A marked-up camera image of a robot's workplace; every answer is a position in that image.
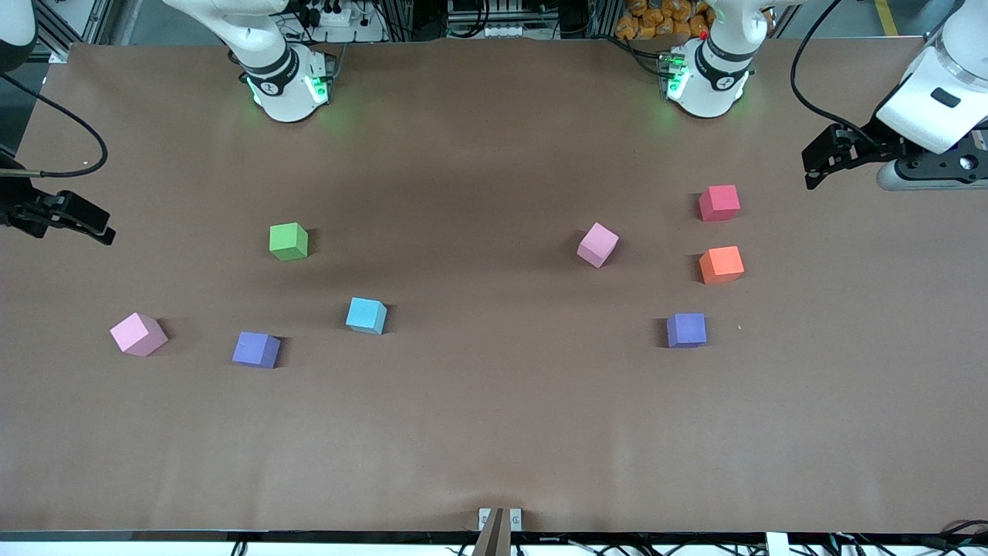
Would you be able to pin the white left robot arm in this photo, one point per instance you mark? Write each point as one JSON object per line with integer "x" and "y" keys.
{"x": 938, "y": 85}

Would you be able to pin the pink foam block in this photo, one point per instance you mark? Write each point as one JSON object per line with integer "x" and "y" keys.
{"x": 597, "y": 245}
{"x": 137, "y": 334}

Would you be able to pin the green foam block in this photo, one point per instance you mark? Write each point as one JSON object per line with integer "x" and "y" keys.
{"x": 288, "y": 241}

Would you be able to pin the purple foam block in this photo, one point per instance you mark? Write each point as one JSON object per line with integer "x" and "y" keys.
{"x": 685, "y": 330}
{"x": 255, "y": 349}

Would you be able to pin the aluminium frame post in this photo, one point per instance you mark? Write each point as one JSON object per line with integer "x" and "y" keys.
{"x": 73, "y": 31}

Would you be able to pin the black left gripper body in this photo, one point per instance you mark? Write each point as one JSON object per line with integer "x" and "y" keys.
{"x": 871, "y": 147}

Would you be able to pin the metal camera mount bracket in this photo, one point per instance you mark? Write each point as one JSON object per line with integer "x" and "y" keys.
{"x": 499, "y": 533}

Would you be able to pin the light blue foam block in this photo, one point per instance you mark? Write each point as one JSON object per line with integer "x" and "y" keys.
{"x": 365, "y": 315}

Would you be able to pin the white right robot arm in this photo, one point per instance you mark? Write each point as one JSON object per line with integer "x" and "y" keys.
{"x": 278, "y": 93}

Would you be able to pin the orange snack bags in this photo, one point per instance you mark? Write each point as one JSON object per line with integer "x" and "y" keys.
{"x": 656, "y": 19}

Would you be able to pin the brown paper table cover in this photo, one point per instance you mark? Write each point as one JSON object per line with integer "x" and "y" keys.
{"x": 494, "y": 425}

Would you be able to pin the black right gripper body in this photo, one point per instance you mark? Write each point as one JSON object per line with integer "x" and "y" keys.
{"x": 17, "y": 212}

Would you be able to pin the white power strip with plugs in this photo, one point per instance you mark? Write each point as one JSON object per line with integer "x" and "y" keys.
{"x": 332, "y": 17}

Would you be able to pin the red foam block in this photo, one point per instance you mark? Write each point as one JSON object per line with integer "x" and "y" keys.
{"x": 719, "y": 203}

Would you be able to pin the orange foam block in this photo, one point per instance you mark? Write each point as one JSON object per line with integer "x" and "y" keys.
{"x": 722, "y": 264}

